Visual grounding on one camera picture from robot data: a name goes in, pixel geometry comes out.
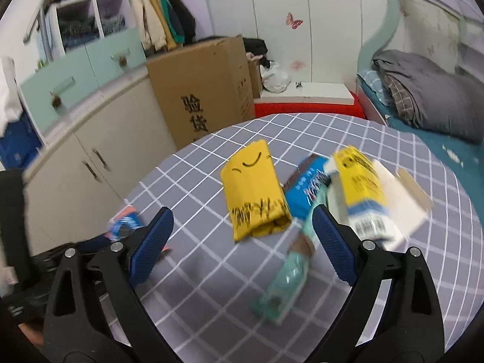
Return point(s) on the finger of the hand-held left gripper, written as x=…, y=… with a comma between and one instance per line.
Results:
x=102, y=240

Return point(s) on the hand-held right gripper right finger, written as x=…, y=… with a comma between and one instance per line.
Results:
x=334, y=245

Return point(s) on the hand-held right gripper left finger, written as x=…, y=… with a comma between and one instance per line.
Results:
x=151, y=249

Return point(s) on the blue and orange packet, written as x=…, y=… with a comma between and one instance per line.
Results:
x=126, y=221

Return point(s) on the teal snack bar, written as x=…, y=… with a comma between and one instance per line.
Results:
x=291, y=276

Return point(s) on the yellow and white carton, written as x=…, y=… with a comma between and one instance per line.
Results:
x=359, y=181

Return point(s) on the yellow smile-print packet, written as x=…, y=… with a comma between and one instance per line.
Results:
x=253, y=185

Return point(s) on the blue box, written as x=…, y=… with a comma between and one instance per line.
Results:
x=302, y=193

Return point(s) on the blue patterned package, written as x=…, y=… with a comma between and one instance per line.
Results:
x=17, y=143

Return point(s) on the grey checked tablecloth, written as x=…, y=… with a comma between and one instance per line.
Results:
x=227, y=291

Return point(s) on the low white cabinet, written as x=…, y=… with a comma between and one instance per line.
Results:
x=124, y=121

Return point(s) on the white paper bag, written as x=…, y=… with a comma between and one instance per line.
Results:
x=7, y=98

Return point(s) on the pine cone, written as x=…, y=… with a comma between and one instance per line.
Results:
x=123, y=61
x=56, y=100

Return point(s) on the mint drawer unit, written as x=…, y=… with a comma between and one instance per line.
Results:
x=37, y=94

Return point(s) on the teal bed sheet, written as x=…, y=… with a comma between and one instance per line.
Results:
x=453, y=158

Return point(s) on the white board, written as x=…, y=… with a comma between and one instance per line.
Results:
x=321, y=91

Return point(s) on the green plastic plant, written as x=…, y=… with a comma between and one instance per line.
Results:
x=41, y=63

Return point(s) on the blue plaid pillow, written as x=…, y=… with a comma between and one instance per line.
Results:
x=368, y=83

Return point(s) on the large cardboard box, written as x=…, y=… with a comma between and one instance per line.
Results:
x=189, y=83

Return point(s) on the white plastic bag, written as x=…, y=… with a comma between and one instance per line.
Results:
x=274, y=77

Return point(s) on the faded pink butterfly sticker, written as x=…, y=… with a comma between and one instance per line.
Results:
x=298, y=65

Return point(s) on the grey blanket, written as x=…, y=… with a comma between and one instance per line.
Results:
x=435, y=90

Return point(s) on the grey metal handrail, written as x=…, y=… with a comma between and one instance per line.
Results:
x=46, y=41

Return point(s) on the folded dark clothes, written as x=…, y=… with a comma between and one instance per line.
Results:
x=112, y=25
x=77, y=32

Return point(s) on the black clothes heap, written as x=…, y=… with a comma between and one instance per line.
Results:
x=255, y=47

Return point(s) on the tan hanging garment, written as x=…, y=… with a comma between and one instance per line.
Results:
x=166, y=26

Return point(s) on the green hanging garment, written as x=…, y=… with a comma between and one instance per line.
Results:
x=176, y=26

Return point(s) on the cream hanging jacket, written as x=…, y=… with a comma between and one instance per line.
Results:
x=145, y=11

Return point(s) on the mint bunk bed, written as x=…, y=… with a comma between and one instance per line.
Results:
x=391, y=15

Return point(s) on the dark hanging coat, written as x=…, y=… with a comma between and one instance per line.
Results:
x=185, y=11

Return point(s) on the white wardrobe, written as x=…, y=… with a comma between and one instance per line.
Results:
x=272, y=0

